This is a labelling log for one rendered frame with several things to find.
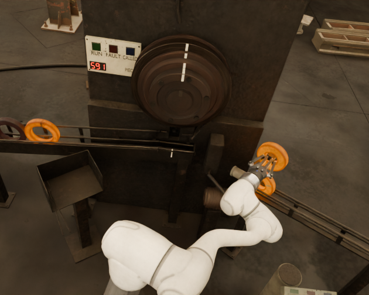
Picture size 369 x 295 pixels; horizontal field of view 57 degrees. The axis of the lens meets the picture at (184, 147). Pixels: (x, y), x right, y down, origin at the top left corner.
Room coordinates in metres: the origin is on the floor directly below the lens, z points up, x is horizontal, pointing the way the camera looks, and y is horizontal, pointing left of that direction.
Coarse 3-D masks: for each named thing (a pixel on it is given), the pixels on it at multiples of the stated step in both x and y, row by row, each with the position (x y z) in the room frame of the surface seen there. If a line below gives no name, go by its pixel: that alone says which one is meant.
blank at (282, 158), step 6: (264, 144) 1.22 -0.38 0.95; (270, 144) 1.21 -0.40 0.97; (276, 144) 1.21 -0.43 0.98; (258, 150) 1.22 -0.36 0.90; (264, 150) 1.21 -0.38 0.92; (270, 150) 1.19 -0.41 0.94; (276, 150) 1.18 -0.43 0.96; (282, 150) 1.18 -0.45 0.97; (258, 156) 1.22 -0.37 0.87; (276, 156) 1.17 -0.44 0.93; (282, 156) 1.16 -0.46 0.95; (276, 162) 1.17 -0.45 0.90; (282, 162) 1.16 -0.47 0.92; (270, 168) 1.18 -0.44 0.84; (276, 168) 1.16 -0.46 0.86; (282, 168) 1.15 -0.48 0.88
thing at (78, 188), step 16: (64, 160) 1.12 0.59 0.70; (80, 160) 1.17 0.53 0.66; (48, 176) 1.06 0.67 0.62; (64, 176) 1.09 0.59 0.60; (80, 176) 1.11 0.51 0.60; (96, 176) 1.11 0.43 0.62; (64, 192) 1.00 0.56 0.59; (80, 192) 1.01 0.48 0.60; (96, 192) 1.02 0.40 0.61; (80, 208) 1.02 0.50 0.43; (80, 224) 1.01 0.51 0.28; (80, 240) 1.02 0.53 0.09; (96, 240) 1.08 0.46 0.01; (80, 256) 0.95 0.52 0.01
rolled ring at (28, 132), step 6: (30, 120) 1.31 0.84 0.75; (36, 120) 1.30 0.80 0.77; (42, 120) 1.31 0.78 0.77; (30, 126) 1.28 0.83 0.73; (42, 126) 1.29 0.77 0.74; (48, 126) 1.29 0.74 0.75; (54, 126) 1.31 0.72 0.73; (30, 132) 1.28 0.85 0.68; (54, 132) 1.29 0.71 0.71; (30, 138) 1.28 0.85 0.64; (36, 138) 1.29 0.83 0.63; (42, 138) 1.31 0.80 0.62; (54, 138) 1.29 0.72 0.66
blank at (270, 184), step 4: (264, 180) 1.17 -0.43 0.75; (268, 180) 1.16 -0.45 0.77; (272, 180) 1.17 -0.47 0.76; (260, 184) 1.21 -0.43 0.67; (268, 184) 1.16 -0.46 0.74; (272, 184) 1.15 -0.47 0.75; (260, 188) 1.18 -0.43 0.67; (264, 188) 1.16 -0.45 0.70; (268, 188) 1.15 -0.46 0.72; (272, 188) 1.14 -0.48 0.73; (268, 192) 1.15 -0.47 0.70; (272, 192) 1.14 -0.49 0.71
